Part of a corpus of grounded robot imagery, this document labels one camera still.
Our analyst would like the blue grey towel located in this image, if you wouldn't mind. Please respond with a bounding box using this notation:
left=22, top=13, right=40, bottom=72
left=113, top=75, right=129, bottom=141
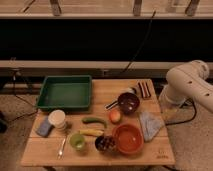
left=139, top=111, right=164, bottom=142

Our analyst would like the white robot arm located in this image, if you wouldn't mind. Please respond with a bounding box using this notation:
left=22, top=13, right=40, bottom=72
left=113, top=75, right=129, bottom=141
left=159, top=60, right=213, bottom=113

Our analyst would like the dark purple bowl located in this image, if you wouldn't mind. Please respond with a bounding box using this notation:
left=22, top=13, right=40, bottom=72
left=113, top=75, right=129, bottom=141
left=118, top=92, right=140, bottom=115

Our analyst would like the red bowl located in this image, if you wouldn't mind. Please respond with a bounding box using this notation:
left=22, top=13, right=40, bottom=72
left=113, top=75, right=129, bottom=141
left=112, top=124, right=144, bottom=155

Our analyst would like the small dark bowl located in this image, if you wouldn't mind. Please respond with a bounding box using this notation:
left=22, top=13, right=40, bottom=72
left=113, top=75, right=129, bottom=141
left=95, top=136, right=116, bottom=153

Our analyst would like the orange peach fruit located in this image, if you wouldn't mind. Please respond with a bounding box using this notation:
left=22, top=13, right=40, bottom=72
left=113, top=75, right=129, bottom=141
left=109, top=109, right=121, bottom=124

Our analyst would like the brown striped block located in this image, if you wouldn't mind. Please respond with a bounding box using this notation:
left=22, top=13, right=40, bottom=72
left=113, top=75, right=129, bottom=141
left=138, top=82, right=151, bottom=99

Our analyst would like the green cucumber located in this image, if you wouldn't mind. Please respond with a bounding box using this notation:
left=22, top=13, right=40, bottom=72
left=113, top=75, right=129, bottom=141
left=81, top=117, right=107, bottom=128

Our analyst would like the wooden folding table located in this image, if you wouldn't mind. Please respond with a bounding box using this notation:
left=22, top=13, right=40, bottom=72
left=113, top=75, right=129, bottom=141
left=21, top=79, right=175, bottom=167

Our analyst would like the green plastic tray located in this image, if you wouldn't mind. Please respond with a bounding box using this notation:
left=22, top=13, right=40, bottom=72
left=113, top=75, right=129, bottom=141
left=37, top=75, right=92, bottom=111

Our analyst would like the yellow banana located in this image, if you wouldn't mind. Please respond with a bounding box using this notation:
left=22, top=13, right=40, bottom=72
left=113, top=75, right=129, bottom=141
left=79, top=129, right=104, bottom=137

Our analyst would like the white cup stack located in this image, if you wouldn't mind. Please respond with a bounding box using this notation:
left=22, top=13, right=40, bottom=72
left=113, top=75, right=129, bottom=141
left=48, top=110, right=67, bottom=130

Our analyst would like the green cup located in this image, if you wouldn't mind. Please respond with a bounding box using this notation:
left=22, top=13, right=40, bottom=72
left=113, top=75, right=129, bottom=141
left=69, top=133, right=85, bottom=151

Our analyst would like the blue sponge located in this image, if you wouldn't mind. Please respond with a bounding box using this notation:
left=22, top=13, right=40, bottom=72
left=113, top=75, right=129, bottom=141
left=36, top=118, right=53, bottom=137

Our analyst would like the metal spoon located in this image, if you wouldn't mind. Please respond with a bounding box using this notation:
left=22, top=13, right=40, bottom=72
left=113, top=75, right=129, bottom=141
left=58, top=138, right=66, bottom=158

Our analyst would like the black handled utensil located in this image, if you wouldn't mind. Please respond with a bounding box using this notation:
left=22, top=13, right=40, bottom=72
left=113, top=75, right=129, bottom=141
left=105, top=87, right=137, bottom=110

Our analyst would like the black hanging cable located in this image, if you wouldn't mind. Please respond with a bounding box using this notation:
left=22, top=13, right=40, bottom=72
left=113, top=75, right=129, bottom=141
left=119, top=9, right=157, bottom=75

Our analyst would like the black floor cable left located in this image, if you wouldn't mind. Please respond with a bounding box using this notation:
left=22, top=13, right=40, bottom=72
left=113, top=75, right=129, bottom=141
left=6, top=71, right=38, bottom=124

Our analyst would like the black floor cable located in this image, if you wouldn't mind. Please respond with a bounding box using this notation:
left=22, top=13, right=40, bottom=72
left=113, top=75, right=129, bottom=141
left=6, top=71, right=38, bottom=124
left=165, top=98, right=198, bottom=127

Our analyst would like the black floor cable right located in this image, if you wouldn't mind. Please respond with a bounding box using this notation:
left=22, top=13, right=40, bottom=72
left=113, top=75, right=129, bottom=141
left=165, top=98, right=198, bottom=127

